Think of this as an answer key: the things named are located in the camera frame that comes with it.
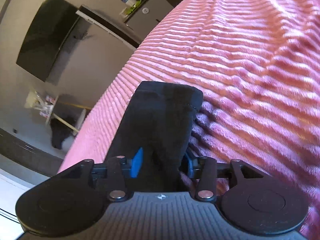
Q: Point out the grey cabinet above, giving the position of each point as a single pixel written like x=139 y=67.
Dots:
x=145 y=18

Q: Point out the black garment on chair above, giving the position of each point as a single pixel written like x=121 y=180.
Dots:
x=60 y=132

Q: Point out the pink ribbed bed blanket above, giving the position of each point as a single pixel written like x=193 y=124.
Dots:
x=257 y=64

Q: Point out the round white side table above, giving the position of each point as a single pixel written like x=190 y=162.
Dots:
x=68 y=112

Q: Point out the green items on cabinet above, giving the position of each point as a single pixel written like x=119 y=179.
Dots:
x=132 y=8

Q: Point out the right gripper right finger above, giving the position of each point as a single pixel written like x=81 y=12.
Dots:
x=192 y=165

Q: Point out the flower bouquet on table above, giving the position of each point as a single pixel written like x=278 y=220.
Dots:
x=42 y=104

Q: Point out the black pants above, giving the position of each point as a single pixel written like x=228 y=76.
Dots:
x=158 y=121

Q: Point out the white long shelf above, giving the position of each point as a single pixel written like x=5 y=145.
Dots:
x=96 y=19

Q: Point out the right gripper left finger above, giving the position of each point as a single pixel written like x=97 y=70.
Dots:
x=131 y=167

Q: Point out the black wall television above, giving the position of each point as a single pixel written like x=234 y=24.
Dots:
x=51 y=26

